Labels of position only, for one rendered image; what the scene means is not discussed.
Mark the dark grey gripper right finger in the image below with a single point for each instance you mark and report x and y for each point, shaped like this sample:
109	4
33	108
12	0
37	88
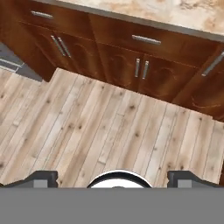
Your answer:
180	176

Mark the wide brown wooden drawer front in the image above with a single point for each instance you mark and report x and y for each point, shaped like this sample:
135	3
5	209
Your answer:
180	49

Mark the brown wooden corner cupboard door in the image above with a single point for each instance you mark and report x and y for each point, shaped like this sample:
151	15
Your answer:
204	93

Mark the white round thing black rim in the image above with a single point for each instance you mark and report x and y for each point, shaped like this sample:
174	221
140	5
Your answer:
119	179

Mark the dark grey appliance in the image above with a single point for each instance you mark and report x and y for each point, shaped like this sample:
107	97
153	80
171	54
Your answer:
26	71

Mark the small brown wooden drawer front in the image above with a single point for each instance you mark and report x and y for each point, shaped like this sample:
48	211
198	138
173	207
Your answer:
67	20

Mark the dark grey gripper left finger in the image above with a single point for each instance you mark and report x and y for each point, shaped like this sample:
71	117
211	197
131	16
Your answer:
43	176

